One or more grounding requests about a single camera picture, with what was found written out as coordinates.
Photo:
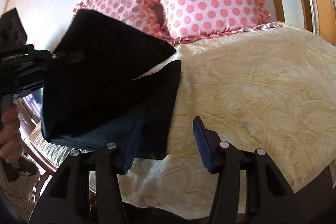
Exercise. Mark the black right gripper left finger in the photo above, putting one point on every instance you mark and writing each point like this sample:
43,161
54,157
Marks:
66,197

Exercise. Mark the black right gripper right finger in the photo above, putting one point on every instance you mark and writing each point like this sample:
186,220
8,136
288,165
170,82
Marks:
270,199

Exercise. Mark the black pants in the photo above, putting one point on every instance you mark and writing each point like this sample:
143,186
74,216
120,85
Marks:
107,78

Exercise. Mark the person's left hand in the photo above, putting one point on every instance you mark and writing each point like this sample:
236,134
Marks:
11,140

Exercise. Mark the cream patterned bed quilt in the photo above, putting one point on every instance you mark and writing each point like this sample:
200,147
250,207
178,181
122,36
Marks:
272,89

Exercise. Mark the left pink polka dot pillow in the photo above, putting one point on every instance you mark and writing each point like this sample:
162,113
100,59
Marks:
144,15

